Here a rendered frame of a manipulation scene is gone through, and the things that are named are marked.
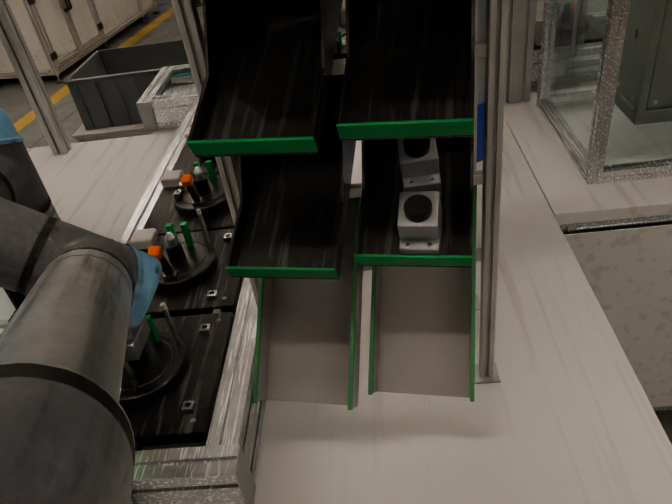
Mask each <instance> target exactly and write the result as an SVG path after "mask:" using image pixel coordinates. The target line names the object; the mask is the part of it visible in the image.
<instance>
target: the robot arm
mask: <svg viewBox="0 0 672 504"><path fill-rule="evenodd" d="M23 142H24V139H23V137H20V136H19V134H18V132H17V130H16V128H15V126H14V125H13V123H12V121H11V119H10V117H9V116H8V114H7V113H6V112H5V111H4V110H3V109H1V108H0V287H1V288H3V289H4V291H5V292H6V294H7V295H8V297H9V299H10V300H11V302H12V304H13V305H14V307H15V309H16V310H15V311H14V313H13V314H12V316H11V317H10V319H9V320H8V322H9V323H8V324H7V326H6V327H5V329H4V330H3V332H2V333H1V335H0V504H130V502H131V495H132V489H133V479H134V466H135V441H134V435H133V430H132V427H131V424H130V421H129V419H128V417H127V415H126V413H125V411H124V409H123V408H122V406H121V405H120V404H119V399H120V391H121V383H122V375H123V367H124V359H125V351H126V343H127V335H128V328H133V327H135V326H137V325H139V324H140V322H141V321H142V320H143V318H144V316H145V314H146V312H147V310H148V308H149V306H150V304H151V301H152V299H153V296H154V294H155V291H156V289H157V286H158V283H159V278H160V275H161V271H162V266H161V263H160V261H159V260H158V259H157V258H156V257H154V256H152V255H150V254H147V253H145V252H143V251H140V250H138V249H137V248H136V247H135V246H133V245H131V244H123V243H120V242H117V241H115V240H113V239H109V238H107V237H104V236H102V235H99V234H96V233H94V232H91V231H88V230H86V229H83V228H81V227H78V226H75V225H73V224H70V223H67V222H65V221H62V220H61V218H60V217H59V216H58V214H57V212H56V210H55V208H54V205H53V203H52V201H51V199H50V197H49V195H48V193H47V191H46V189H45V186H44V184H43V182H42V180H41V178H40V176H39V174H38V172H37V170H36V168H35V166H34V164H33V162H32V160H31V158H30V156H29V153H28V151H27V149H26V147H25V145H24V143H23Z"/></svg>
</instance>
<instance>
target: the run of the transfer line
mask: <svg viewBox="0 0 672 504"><path fill-rule="evenodd" d="M540 51H541V49H536V50H533V63H532V78H531V87H537V86H538V77H539V64H540ZM198 102H199V98H198V94H197V91H196V87H195V84H194V80H193V77H192V73H191V69H190V66H189V64H183V65H175V66H166V67H162V68H161V70H160V71H159V72H158V74H157V75H156V77H155V78H154V79H153V81H152V82H151V83H150V85H149V86H148V88H147V89H146V90H145V92H144V93H143V94H142V96H141V97H140V98H139V100H138V101H137V103H136V105H137V108H138V111H139V114H140V117H141V120H142V122H143V125H144V128H145V131H146V132H153V131H159V130H168V129H176V128H180V126H181V124H182V122H183V120H184V119H185V117H186V115H187V113H188V111H189V109H190V107H191V105H193V104H198Z"/></svg>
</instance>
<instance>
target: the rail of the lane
mask: <svg viewBox="0 0 672 504"><path fill-rule="evenodd" d="M255 490H256V485H255V482H254V480H253V477H252V474H251V471H250V469H249V466H248V463H247V461H246V458H245V455H244V453H243V450H242V447H241V444H229V445H214V446H199V447H184V448H169V449H154V450H143V447H142V445H141V444H140V442H139V441H135V466H134V479H133V489H132V495H131V500H132V501H133V503H134V504H254V498H255Z"/></svg>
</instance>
